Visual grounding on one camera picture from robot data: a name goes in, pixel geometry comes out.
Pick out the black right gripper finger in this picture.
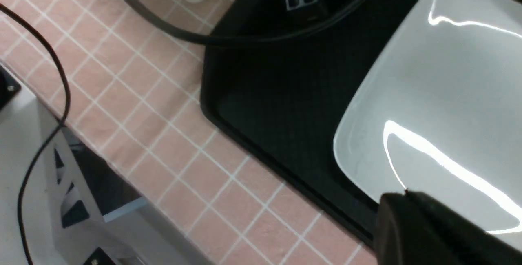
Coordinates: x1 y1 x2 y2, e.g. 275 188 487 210
374 191 522 265

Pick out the large white square plate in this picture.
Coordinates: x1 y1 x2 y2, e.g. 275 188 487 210
333 0 522 250

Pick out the black plastic serving tray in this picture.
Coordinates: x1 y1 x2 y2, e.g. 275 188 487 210
200 0 522 249

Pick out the pink checkered tablecloth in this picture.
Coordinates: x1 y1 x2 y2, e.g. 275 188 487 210
1 0 376 265

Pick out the black cable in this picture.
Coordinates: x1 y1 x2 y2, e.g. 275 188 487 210
96 0 392 47

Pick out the thin black wire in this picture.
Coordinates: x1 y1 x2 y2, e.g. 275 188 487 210
0 3 71 265

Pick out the white metal table frame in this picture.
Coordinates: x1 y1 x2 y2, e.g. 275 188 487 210
1 63 210 265

